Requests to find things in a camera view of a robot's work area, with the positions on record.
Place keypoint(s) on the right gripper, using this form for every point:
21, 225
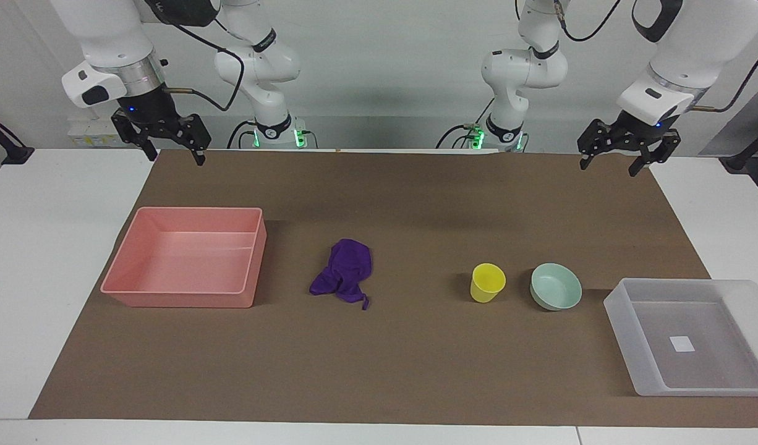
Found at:
149, 106

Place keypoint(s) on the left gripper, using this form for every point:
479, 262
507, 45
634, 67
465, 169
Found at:
642, 128

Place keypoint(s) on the pink plastic box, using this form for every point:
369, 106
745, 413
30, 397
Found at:
187, 266

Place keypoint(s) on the translucent white plastic box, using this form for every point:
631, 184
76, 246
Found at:
694, 346

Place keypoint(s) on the black stand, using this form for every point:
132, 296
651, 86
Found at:
11, 148
742, 157

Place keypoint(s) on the light green bowl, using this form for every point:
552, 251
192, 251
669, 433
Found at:
555, 289

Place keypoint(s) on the yellow plastic cup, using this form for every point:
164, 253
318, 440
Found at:
486, 285

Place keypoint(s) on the purple crumpled glove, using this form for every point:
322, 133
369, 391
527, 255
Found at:
345, 269

